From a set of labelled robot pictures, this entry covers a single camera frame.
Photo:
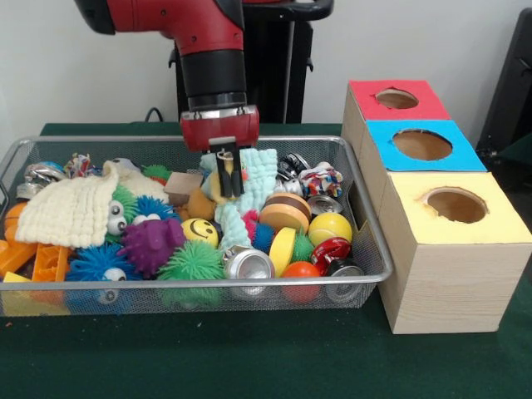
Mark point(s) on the wooden box with three holes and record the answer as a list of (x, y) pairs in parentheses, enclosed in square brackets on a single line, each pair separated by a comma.
[(453, 282)]

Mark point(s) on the orange red ball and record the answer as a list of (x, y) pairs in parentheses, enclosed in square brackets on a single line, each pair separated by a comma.
[(301, 272)]

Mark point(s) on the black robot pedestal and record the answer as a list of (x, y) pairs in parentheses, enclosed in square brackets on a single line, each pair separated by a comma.
[(282, 75)]

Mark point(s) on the mint green cloth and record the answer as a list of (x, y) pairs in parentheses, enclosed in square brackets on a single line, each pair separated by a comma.
[(262, 174)]

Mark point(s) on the purple spiky rubber toy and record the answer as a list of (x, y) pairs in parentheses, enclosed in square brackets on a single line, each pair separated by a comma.
[(151, 245)]

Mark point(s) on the shallow silver mesh bin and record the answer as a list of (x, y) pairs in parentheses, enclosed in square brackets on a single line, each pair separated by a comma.
[(83, 141)]

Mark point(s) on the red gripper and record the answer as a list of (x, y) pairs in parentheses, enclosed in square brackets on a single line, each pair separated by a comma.
[(220, 131)]

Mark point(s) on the black stand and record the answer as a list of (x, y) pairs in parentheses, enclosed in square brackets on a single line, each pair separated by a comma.
[(511, 83)]

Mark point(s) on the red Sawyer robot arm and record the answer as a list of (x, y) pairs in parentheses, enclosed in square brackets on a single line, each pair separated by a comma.
[(195, 25)]

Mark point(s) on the dark green tablecloth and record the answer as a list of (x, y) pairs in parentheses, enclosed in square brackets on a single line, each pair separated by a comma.
[(249, 357), (519, 151)]

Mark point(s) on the crushed red can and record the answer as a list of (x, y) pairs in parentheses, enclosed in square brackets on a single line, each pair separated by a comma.
[(332, 249)]

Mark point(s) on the yellow ball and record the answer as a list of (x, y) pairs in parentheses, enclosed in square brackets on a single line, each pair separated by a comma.
[(330, 228)]

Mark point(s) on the cream knitted cloth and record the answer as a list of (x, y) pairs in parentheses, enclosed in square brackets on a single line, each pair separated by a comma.
[(62, 212)]

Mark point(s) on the toy hamburger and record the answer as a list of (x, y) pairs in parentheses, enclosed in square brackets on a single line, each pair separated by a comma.
[(284, 212)]

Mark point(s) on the yellow plush duck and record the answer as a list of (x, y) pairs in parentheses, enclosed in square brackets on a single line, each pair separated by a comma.
[(215, 187)]

